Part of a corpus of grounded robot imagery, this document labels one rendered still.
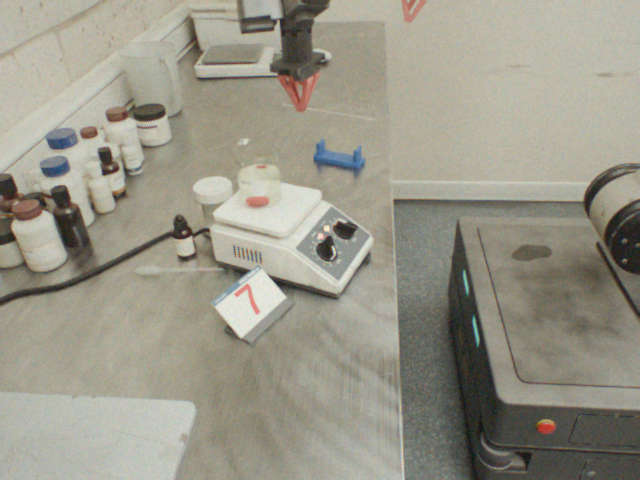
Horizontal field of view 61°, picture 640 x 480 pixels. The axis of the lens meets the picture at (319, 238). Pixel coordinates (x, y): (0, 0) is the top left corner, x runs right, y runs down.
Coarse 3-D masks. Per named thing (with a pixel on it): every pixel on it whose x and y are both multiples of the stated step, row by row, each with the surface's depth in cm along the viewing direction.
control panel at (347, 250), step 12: (324, 216) 78; (336, 216) 79; (312, 228) 75; (360, 228) 80; (312, 240) 74; (336, 240) 76; (348, 240) 77; (360, 240) 78; (300, 252) 71; (312, 252) 72; (348, 252) 75; (324, 264) 72; (336, 264) 73; (348, 264) 74; (336, 276) 72
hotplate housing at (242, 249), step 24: (312, 216) 77; (216, 240) 76; (240, 240) 74; (264, 240) 73; (288, 240) 72; (240, 264) 77; (264, 264) 75; (288, 264) 73; (312, 264) 71; (360, 264) 78; (312, 288) 74; (336, 288) 71
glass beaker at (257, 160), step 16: (240, 144) 75; (256, 144) 76; (272, 144) 75; (240, 160) 72; (256, 160) 71; (272, 160) 72; (240, 176) 74; (256, 176) 72; (272, 176) 73; (240, 192) 76; (256, 192) 74; (272, 192) 75; (256, 208) 75
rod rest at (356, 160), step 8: (320, 144) 106; (320, 152) 107; (328, 152) 108; (336, 152) 107; (360, 152) 104; (320, 160) 106; (328, 160) 105; (336, 160) 105; (344, 160) 104; (352, 160) 104; (360, 160) 104
